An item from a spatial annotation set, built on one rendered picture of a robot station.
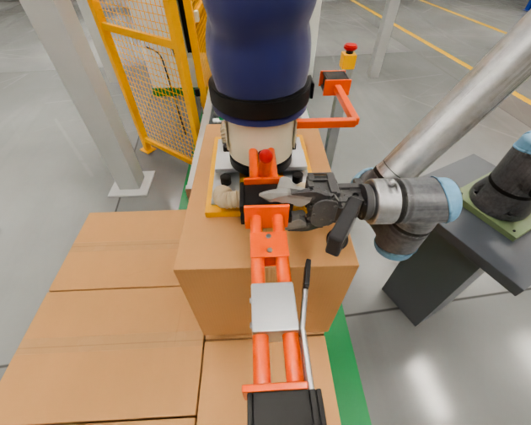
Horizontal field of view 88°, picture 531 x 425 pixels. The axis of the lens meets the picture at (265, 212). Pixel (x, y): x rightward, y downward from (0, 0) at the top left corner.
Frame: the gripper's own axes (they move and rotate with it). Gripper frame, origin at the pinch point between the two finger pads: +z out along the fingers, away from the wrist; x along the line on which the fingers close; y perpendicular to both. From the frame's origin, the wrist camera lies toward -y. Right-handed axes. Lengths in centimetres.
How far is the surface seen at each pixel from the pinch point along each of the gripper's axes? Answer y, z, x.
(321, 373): -15, -17, -56
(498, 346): 4, -120, -110
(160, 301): 10, 37, -56
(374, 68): 345, -161, -98
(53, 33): 131, 102, -3
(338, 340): 11, -39, -110
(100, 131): 130, 102, -58
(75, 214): 106, 135, -111
